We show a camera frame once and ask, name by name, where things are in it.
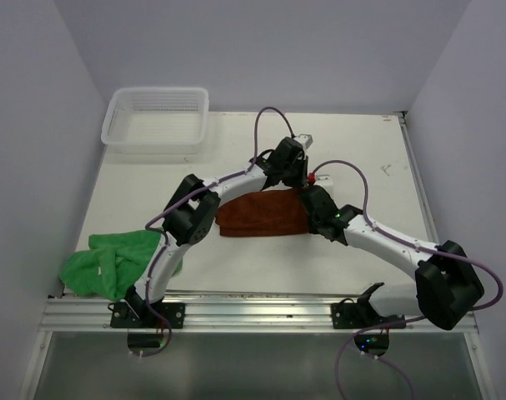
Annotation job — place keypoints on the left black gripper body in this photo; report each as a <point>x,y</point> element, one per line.
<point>293,173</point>

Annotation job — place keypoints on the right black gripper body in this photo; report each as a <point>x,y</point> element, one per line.
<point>313,225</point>

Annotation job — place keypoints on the brown towel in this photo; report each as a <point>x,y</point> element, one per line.
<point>271,213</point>

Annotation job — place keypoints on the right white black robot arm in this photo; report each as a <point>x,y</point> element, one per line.
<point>444,285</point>

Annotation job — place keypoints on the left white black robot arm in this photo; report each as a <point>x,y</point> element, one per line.
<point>189,215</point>

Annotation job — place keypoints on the white plastic basket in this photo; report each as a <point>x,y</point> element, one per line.
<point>157,120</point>

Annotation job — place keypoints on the green towel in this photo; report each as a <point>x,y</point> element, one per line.
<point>115,262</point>

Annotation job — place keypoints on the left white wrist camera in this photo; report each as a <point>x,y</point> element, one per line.
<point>305,140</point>

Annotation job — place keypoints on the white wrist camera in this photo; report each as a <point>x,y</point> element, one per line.
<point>305,140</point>
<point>325,181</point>

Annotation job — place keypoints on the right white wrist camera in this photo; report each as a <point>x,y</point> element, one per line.
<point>325,181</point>

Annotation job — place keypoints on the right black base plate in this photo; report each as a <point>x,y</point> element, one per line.
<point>352,315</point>

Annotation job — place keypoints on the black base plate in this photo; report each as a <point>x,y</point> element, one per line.
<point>352,315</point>
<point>125,318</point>

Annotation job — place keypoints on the right side aluminium rail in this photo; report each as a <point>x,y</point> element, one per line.
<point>418,181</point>

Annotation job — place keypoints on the aluminium mounting rail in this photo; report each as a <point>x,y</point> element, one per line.
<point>202,313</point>

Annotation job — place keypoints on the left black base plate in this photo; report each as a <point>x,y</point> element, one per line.
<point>125,318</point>

